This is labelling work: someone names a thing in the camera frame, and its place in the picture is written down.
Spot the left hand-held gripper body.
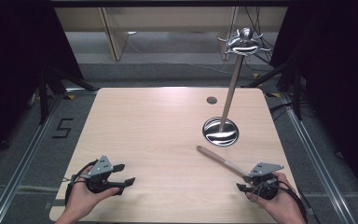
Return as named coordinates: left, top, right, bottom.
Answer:
left=85, top=155, right=121, bottom=196

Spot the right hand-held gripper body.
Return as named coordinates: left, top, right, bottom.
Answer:
left=243, top=161, right=285, bottom=201

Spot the wooden-handled kitchen utensil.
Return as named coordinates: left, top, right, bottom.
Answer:
left=196, top=145, right=252, bottom=179

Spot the person's right hand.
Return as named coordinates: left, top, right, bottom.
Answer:
left=245, top=172, right=306, bottom=220

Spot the person's left hand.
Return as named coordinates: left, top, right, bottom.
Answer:
left=64, top=165, right=121, bottom=218

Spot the metal utensil stand with hooks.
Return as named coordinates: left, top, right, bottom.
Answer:
left=201, top=27, right=273, bottom=147

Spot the black metal stand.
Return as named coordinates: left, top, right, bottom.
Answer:
left=36, top=63, right=98, bottom=126
left=241, top=57, right=304, bottom=121

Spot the dark curtain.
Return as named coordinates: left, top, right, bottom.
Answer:
left=0, top=0, right=85, bottom=171
left=269, top=0, right=358, bottom=202

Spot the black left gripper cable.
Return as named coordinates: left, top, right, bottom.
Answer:
left=63, top=159, right=100, bottom=207

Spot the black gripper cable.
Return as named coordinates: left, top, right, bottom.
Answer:
left=251, top=179, right=310, bottom=224
left=63, top=159, right=100, bottom=207

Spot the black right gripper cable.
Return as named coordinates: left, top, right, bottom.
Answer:
left=251, top=179, right=310, bottom=224

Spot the aluminium floor rail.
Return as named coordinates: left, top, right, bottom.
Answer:
left=0, top=87, right=98, bottom=224
left=262, top=90, right=357, bottom=224

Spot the bundle of black background cables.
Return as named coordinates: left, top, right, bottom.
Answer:
left=243, top=6, right=281, bottom=73

